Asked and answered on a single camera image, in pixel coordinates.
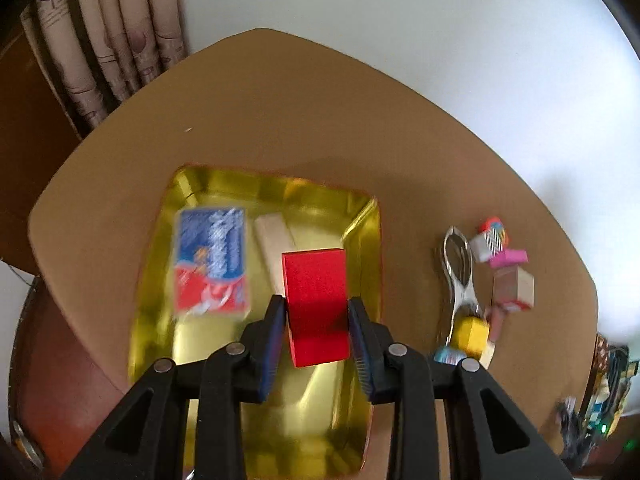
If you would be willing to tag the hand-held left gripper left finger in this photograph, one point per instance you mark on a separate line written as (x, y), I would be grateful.
(271, 347)

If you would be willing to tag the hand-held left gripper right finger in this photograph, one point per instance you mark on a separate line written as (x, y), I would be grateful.
(361, 355)

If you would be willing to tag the red wooden block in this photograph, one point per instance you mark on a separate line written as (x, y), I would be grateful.
(315, 300)

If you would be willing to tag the gold metal tray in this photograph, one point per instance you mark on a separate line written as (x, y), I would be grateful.
(310, 410)

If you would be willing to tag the beige and red cream box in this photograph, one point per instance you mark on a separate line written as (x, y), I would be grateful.
(512, 287)

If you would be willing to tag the light blue small item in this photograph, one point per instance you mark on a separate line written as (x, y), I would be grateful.
(447, 356)

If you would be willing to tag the beige wooden block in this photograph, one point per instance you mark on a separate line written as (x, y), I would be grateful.
(272, 247)

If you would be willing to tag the blue and red packet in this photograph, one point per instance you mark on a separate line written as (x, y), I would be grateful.
(212, 260)

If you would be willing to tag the yellow wooden block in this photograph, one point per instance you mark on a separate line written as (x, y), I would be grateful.
(469, 335)

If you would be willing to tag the silver metal tool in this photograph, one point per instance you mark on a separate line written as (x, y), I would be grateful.
(459, 285)

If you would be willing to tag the pale pink block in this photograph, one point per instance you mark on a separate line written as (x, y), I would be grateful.
(496, 324)

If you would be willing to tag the red-brown chair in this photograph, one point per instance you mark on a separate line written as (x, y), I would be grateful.
(60, 400)

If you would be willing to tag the cluttered dark shelf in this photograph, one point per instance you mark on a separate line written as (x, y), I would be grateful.
(607, 385)

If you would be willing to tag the dark wooden furniture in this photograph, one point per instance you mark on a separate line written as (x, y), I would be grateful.
(30, 160)

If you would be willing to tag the patterned beige curtain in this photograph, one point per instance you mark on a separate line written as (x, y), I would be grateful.
(115, 35)

